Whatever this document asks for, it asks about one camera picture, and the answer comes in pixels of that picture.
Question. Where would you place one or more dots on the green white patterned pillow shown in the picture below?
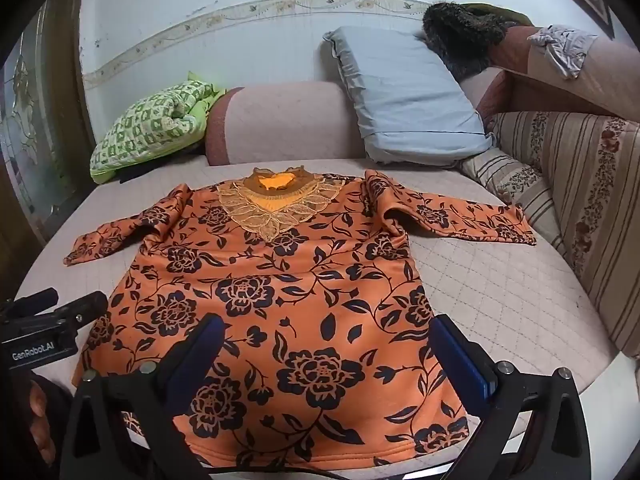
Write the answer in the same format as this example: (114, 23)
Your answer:
(150, 125)

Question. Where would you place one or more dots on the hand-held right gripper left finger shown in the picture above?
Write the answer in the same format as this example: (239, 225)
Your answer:
(200, 355)

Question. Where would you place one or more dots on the light blue pillow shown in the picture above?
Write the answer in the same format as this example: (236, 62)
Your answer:
(410, 95)

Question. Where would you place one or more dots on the large striped floral cushion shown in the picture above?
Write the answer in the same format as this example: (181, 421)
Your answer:
(590, 185)

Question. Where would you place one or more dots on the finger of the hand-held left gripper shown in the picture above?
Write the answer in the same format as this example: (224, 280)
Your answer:
(35, 297)
(82, 306)

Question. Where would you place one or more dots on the white grey cloth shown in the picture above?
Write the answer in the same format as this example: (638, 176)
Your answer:
(565, 50)

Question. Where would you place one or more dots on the pink sofa backrest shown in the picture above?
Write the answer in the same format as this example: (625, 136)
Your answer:
(550, 80)

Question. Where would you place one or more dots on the striped cloth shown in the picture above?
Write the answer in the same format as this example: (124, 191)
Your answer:
(510, 175)

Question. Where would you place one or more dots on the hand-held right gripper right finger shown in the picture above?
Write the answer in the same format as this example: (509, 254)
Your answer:
(460, 360)

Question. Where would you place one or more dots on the pink bolster cushion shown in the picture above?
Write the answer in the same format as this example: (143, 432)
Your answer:
(285, 120)

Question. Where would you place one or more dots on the dark furry jacket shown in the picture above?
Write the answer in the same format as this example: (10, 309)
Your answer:
(460, 30)

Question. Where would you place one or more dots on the orange floral shirt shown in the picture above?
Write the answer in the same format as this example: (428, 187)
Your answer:
(300, 285)

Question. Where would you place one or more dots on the wooden glass door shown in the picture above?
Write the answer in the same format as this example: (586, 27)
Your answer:
(30, 135)

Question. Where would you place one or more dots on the person's left hand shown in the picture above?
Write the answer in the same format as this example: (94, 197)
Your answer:
(42, 420)

